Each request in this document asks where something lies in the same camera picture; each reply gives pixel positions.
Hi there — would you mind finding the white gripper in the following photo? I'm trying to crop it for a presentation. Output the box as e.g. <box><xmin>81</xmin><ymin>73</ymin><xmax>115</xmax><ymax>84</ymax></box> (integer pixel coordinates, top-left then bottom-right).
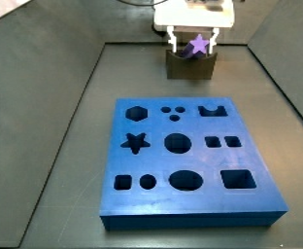
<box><xmin>154</xmin><ymin>0</ymin><xmax>234</xmax><ymax>55</ymax></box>

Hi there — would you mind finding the purple star-shaped peg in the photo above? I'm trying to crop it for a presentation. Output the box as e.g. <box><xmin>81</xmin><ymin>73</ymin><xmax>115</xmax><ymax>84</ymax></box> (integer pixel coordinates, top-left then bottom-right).
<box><xmin>179</xmin><ymin>34</ymin><xmax>208</xmax><ymax>59</ymax></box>

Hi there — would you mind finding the dark curved fixture block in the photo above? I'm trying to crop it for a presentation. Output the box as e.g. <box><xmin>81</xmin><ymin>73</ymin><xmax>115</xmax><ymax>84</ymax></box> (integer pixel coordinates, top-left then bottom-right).
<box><xmin>166</xmin><ymin>50</ymin><xmax>218</xmax><ymax>80</ymax></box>

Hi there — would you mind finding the blue shape-sorting board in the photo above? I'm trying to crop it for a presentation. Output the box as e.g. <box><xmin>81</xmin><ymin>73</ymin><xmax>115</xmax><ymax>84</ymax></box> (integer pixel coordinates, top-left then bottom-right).
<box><xmin>99</xmin><ymin>97</ymin><xmax>287</xmax><ymax>231</ymax></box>

